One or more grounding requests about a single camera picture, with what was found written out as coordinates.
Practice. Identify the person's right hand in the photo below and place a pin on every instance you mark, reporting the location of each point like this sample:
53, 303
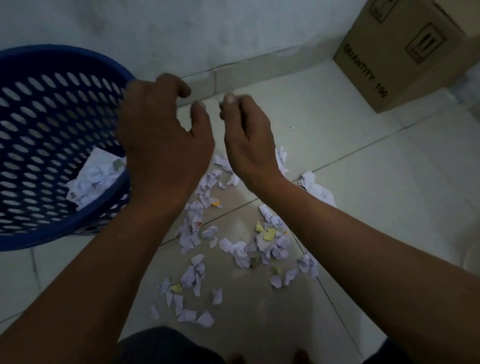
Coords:
251, 150

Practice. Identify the person's left hand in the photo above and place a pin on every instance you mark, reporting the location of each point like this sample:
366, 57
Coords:
161, 150

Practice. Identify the person's right thumb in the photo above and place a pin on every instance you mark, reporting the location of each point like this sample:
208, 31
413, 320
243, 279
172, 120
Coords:
227, 118

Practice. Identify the person's left thumb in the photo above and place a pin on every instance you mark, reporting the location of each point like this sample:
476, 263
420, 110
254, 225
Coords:
201, 120

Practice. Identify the person's right forearm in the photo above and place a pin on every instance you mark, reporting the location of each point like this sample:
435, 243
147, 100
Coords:
375, 270

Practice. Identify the person's left forearm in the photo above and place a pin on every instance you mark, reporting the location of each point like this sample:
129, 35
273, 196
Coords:
93, 277

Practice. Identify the large crumpled white paper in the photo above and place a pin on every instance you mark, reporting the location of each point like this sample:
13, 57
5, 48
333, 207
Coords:
317, 189

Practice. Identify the pile of crumpled white papers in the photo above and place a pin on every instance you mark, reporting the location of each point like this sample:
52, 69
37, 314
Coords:
93, 178

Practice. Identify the scattered white paper scraps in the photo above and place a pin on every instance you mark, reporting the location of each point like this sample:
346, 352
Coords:
234, 247

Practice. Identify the blue perforated plastic basket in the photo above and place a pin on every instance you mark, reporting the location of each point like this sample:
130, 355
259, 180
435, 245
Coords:
41, 127

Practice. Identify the brown cardboard box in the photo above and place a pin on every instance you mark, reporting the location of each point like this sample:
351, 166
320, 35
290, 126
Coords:
405, 48

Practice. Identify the person's dark shorts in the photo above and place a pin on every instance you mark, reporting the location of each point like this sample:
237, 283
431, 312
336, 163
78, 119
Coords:
165, 347

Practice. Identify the person's right foot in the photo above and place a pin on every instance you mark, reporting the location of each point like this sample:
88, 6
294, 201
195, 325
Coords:
301, 357

